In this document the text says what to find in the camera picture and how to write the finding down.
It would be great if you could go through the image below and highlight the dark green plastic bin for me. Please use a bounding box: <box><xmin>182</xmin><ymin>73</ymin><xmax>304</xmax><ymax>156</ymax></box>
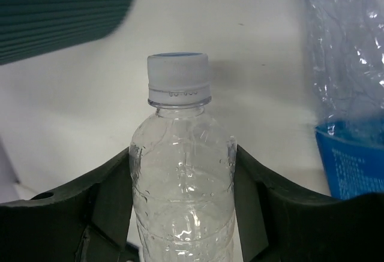
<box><xmin>1</xmin><ymin>0</ymin><xmax>134</xmax><ymax>65</ymax></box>

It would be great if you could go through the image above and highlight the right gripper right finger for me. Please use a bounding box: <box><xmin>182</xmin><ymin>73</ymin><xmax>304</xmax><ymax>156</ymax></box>
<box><xmin>234</xmin><ymin>147</ymin><xmax>383</xmax><ymax>261</ymax></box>

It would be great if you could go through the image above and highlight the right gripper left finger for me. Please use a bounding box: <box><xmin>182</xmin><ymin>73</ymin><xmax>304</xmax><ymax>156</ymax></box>
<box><xmin>1</xmin><ymin>150</ymin><xmax>134</xmax><ymax>261</ymax></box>

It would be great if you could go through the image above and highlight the clear slim bottle white cap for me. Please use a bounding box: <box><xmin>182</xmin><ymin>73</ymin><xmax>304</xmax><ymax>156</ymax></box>
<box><xmin>129</xmin><ymin>53</ymin><xmax>237</xmax><ymax>261</ymax></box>

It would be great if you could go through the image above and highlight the crushed bottle blue label blue cap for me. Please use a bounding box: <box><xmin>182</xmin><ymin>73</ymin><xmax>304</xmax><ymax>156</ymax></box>
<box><xmin>304</xmin><ymin>0</ymin><xmax>383</xmax><ymax>200</ymax></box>

